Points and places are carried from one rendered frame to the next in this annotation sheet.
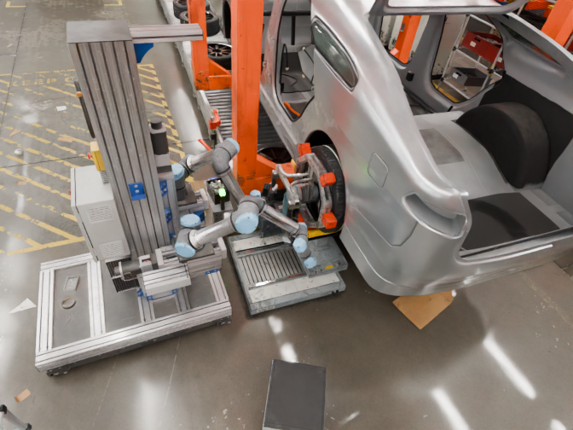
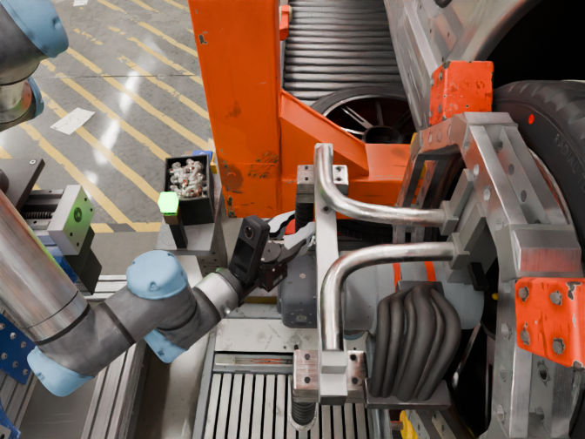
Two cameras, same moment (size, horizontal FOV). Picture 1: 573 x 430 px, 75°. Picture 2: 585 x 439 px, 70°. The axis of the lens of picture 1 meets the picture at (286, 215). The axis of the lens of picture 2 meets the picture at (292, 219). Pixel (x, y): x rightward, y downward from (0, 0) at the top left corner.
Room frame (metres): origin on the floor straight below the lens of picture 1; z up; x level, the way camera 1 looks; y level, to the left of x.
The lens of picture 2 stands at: (1.72, -0.09, 1.44)
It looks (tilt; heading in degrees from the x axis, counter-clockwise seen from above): 50 degrees down; 26
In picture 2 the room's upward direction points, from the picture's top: straight up
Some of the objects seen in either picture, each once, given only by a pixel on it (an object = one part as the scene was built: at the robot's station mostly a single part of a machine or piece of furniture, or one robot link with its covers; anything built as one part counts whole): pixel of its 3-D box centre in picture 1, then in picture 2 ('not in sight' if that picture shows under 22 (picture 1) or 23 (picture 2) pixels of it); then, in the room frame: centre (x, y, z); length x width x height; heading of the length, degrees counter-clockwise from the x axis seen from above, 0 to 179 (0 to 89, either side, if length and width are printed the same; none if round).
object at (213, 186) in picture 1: (217, 190); (189, 188); (2.40, 0.61, 0.51); 0.20 x 0.14 x 0.13; 34
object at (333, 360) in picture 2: (303, 183); (404, 283); (2.00, -0.09, 1.03); 0.19 x 0.18 x 0.11; 115
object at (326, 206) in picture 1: (310, 191); (447, 291); (2.15, -0.16, 0.85); 0.54 x 0.07 x 0.54; 25
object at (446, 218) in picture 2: (293, 166); (383, 167); (2.18, -0.01, 1.03); 0.19 x 0.18 x 0.11; 115
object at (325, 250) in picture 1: (321, 235); not in sight; (2.22, -0.31, 0.32); 0.40 x 0.30 x 0.28; 25
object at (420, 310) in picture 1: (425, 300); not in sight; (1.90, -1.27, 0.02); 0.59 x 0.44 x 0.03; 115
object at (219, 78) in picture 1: (228, 72); not in sight; (4.34, 0.90, 0.69); 0.52 x 0.17 x 0.35; 115
